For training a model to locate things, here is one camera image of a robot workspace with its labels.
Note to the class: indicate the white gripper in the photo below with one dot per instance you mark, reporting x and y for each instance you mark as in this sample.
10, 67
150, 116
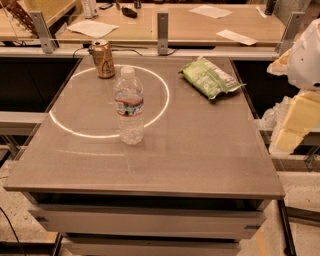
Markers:
305, 63

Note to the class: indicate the clear plastic water bottle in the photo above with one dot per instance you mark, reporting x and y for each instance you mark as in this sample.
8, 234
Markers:
129, 100

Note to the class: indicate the left sanitizer pump bottle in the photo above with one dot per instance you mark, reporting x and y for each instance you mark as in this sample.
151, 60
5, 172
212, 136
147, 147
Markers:
270, 118

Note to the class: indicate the white paper slip right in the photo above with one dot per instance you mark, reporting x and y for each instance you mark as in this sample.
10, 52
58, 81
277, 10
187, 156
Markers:
233, 36

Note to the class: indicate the green snack bag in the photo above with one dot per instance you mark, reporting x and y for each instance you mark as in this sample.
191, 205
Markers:
208, 78

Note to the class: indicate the white paper sheet top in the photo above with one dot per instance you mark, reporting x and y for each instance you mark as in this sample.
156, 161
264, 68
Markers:
210, 11

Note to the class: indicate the white paper sheet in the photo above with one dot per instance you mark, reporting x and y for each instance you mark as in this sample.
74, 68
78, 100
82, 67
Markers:
92, 28
210, 11

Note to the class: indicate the black computer mouse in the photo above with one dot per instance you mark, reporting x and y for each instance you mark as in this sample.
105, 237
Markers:
128, 12

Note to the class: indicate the gold soda can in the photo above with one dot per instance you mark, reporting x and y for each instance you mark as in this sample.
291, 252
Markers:
101, 52

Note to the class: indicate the white paper sheet left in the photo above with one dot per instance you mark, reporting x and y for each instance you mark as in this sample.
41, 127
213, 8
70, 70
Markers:
92, 28

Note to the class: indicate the white container on desk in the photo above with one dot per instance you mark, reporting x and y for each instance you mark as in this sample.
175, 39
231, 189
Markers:
89, 8

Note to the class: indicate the white drawer cabinet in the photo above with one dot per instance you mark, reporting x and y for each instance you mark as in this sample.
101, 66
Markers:
148, 231

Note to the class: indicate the right metal bracket post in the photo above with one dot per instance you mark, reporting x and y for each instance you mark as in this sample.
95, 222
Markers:
292, 27

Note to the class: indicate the metal bracket post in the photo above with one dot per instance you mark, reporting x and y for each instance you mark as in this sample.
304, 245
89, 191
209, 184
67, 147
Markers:
162, 33
48, 44
292, 27

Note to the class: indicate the middle metal bracket post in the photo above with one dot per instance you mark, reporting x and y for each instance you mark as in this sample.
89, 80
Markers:
162, 33

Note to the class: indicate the left metal bracket post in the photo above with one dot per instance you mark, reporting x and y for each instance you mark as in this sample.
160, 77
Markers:
48, 44

